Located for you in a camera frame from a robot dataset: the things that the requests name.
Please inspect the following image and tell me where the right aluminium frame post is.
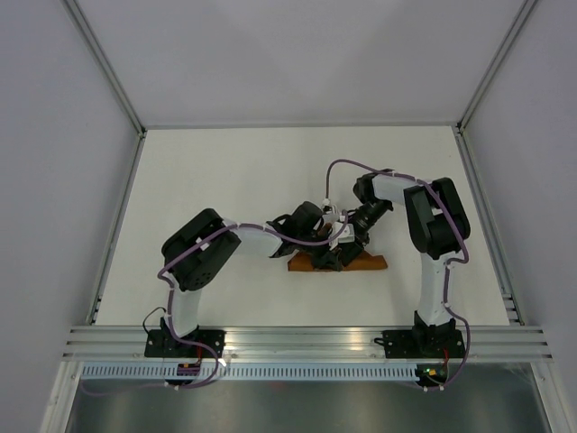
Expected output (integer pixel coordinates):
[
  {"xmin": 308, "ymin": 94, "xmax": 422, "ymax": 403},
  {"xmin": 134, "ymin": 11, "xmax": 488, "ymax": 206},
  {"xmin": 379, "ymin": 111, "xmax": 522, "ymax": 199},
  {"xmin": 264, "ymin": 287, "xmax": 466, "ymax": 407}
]
[{"xmin": 453, "ymin": 0, "xmax": 540, "ymax": 134}]

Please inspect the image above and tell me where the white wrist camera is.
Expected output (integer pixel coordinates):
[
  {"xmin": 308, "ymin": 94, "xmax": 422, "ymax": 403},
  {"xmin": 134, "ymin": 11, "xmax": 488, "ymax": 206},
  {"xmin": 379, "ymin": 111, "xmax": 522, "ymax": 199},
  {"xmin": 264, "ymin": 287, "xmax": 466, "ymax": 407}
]
[
  {"xmin": 328, "ymin": 218, "xmax": 355, "ymax": 250},
  {"xmin": 321, "ymin": 198, "xmax": 341, "ymax": 221}
]

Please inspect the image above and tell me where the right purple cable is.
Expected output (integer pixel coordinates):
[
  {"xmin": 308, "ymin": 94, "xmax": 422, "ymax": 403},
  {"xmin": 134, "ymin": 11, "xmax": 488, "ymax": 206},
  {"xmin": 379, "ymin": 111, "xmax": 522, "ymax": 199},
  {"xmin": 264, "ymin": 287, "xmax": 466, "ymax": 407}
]
[{"xmin": 325, "ymin": 158, "xmax": 472, "ymax": 362}]

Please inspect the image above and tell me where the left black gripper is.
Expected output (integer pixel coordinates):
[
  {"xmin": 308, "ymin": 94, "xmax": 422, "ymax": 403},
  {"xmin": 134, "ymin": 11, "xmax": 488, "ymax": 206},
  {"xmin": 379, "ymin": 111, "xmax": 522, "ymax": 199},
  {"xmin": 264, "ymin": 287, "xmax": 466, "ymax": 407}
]
[{"xmin": 297, "ymin": 228, "xmax": 342, "ymax": 272}]

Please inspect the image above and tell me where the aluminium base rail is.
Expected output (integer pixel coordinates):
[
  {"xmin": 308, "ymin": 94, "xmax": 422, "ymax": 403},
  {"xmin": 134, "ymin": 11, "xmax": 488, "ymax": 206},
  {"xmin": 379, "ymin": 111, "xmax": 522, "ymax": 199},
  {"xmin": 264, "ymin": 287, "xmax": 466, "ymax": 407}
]
[{"xmin": 60, "ymin": 326, "xmax": 553, "ymax": 363}]

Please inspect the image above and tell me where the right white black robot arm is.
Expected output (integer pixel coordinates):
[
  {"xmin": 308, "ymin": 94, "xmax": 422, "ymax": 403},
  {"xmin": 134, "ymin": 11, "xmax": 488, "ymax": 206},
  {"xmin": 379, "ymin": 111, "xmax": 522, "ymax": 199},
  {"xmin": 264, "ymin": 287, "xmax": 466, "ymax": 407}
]
[{"xmin": 338, "ymin": 171, "xmax": 471, "ymax": 359}]

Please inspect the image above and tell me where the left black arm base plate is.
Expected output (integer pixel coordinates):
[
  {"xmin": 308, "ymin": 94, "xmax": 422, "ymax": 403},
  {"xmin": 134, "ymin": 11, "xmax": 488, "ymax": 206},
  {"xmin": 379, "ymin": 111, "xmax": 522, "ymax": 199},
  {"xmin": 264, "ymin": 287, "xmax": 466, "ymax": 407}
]
[{"xmin": 144, "ymin": 328, "xmax": 225, "ymax": 359}]

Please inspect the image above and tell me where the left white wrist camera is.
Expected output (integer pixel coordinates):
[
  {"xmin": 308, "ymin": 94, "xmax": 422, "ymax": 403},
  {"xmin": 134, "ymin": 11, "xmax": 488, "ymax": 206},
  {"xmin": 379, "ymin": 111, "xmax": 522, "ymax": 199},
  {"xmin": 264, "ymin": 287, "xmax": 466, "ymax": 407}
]
[{"xmin": 328, "ymin": 218, "xmax": 355, "ymax": 250}]

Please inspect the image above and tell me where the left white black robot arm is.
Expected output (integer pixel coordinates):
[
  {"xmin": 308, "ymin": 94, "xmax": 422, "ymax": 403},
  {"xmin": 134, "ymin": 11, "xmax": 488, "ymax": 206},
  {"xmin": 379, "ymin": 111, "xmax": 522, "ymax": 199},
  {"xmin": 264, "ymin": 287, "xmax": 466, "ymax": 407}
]
[{"xmin": 145, "ymin": 202, "xmax": 353, "ymax": 357}]

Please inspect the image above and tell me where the left aluminium frame post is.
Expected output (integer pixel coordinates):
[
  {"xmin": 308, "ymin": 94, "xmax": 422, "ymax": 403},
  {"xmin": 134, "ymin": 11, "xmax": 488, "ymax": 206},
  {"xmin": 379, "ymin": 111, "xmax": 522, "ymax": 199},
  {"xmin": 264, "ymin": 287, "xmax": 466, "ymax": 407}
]
[{"xmin": 60, "ymin": 0, "xmax": 146, "ymax": 138}]

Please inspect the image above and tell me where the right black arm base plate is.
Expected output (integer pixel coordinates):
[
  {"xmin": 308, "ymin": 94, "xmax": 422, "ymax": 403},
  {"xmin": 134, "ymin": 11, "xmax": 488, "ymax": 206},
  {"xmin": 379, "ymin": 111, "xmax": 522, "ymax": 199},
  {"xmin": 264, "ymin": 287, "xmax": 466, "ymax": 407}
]
[{"xmin": 380, "ymin": 329, "xmax": 465, "ymax": 359}]

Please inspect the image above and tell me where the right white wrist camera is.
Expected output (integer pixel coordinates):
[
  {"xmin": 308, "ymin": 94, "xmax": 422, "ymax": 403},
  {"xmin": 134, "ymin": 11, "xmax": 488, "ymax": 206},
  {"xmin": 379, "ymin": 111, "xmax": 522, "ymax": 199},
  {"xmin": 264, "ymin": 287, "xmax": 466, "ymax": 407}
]
[{"xmin": 321, "ymin": 198, "xmax": 341, "ymax": 221}]

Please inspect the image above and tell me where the orange-brown cloth napkin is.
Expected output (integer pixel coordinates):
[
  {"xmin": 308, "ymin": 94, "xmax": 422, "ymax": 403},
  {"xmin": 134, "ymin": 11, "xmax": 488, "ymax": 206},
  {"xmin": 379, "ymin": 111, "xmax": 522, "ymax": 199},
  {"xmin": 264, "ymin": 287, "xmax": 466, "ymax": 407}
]
[{"xmin": 288, "ymin": 244, "xmax": 388, "ymax": 272}]

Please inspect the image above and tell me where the aluminium frame post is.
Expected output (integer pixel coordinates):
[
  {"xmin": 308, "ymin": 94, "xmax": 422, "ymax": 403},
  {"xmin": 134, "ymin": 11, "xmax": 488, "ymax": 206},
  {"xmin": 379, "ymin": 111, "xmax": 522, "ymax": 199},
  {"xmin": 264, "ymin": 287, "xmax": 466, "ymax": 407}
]
[
  {"xmin": 453, "ymin": 0, "xmax": 540, "ymax": 134},
  {"xmin": 60, "ymin": 0, "xmax": 146, "ymax": 138}
]

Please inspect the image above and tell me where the white slotted cable duct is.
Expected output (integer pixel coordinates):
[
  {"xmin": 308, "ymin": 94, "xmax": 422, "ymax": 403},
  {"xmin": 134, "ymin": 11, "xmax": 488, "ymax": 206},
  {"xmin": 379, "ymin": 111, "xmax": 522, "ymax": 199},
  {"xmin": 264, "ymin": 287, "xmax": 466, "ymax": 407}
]
[{"xmin": 82, "ymin": 362, "xmax": 417, "ymax": 382}]

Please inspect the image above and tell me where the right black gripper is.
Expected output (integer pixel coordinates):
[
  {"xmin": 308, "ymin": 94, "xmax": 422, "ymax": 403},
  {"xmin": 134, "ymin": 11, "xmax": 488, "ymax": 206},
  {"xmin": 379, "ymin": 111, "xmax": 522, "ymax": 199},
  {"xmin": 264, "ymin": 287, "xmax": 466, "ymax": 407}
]
[{"xmin": 341, "ymin": 198, "xmax": 390, "ymax": 267}]

